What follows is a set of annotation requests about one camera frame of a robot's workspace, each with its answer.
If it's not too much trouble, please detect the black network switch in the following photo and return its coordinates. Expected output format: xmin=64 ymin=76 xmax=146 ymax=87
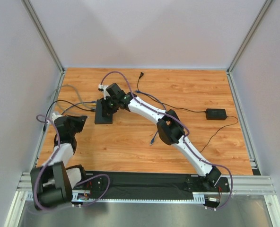
xmin=94 ymin=100 xmax=113 ymax=125

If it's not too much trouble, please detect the black power adapter brick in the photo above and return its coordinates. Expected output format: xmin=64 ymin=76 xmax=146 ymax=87
xmin=205 ymin=108 xmax=228 ymax=120

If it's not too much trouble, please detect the black adapter output cable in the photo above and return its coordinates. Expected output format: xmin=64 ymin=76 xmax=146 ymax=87
xmin=199 ymin=115 xmax=239 ymax=153

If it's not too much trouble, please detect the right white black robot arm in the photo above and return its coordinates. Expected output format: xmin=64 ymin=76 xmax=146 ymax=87
xmin=98 ymin=83 xmax=222 ymax=188

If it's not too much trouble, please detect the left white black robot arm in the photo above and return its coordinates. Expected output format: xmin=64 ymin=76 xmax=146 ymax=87
xmin=30 ymin=113 xmax=88 ymax=211

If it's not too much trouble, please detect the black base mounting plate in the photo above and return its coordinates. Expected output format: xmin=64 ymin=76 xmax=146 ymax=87
xmin=82 ymin=171 xmax=230 ymax=199

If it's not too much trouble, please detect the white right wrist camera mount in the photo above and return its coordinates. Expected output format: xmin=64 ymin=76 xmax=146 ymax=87
xmin=98 ymin=84 xmax=110 ymax=98

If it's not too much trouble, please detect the black ethernet cable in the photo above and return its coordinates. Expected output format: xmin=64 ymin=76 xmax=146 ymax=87
xmin=42 ymin=100 xmax=97 ymax=132

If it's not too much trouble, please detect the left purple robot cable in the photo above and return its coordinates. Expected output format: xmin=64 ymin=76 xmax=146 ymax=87
xmin=33 ymin=114 xmax=110 ymax=210

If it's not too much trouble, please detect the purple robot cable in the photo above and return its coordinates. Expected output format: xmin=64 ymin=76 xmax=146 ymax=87
xmin=100 ymin=70 xmax=235 ymax=211
xmin=33 ymin=114 xmax=110 ymax=210

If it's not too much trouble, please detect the black adapter mains cable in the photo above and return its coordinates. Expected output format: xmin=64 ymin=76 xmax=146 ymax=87
xmin=136 ymin=71 xmax=207 ymax=114

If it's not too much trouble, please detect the slotted cable duct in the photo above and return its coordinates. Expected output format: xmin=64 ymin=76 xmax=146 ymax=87
xmin=72 ymin=191 xmax=205 ymax=204

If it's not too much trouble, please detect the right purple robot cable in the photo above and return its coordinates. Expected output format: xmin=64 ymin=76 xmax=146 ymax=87
xmin=100 ymin=70 xmax=235 ymax=211

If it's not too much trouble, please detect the left aluminium frame post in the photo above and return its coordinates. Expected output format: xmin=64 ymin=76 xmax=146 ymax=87
xmin=21 ymin=0 xmax=65 ymax=73

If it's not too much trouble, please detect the aluminium frame post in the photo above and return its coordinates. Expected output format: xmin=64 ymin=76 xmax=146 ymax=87
xmin=21 ymin=0 xmax=65 ymax=73
xmin=227 ymin=0 xmax=274 ymax=74

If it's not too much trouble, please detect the right aluminium frame post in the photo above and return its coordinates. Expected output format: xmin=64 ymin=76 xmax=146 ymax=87
xmin=227 ymin=0 xmax=274 ymax=74

